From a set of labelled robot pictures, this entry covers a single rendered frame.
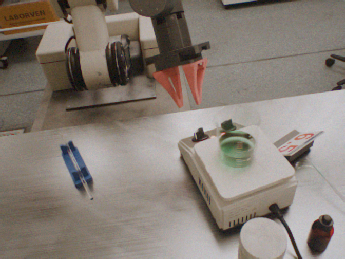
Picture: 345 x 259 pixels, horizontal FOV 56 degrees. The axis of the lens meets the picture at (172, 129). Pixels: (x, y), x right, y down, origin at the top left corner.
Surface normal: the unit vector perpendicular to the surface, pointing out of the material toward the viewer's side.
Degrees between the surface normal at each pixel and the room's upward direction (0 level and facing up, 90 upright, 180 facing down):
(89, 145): 0
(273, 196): 90
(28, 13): 91
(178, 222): 0
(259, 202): 90
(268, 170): 0
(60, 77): 90
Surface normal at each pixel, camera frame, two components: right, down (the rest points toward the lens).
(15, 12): 0.14, 0.62
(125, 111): -0.10, -0.73
